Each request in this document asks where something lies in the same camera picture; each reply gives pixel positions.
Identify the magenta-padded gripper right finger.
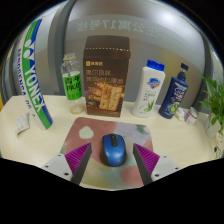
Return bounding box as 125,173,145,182
132,143,183,186

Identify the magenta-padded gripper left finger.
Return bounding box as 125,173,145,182
40,142,94,186

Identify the blue computer mouse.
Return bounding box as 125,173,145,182
100,133,128,167

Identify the pastel patterned mouse pad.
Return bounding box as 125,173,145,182
59,116,154,190

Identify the crumpled white wrapper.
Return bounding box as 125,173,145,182
174,107,187,122

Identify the small patterned tissue packet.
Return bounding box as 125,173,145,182
14,112,32,135

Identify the dark blue pump bottle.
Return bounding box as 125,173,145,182
158,62,190,120

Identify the white bottle blue cap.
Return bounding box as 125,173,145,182
131,59,167,118

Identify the clear bottle green label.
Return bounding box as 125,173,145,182
60,53,85,115

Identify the brown cracker box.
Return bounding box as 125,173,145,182
82,35,131,118

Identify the white green shuttlecock tube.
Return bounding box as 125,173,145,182
12,18,54,131

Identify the green plant white pot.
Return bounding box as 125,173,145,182
196,73,224,159

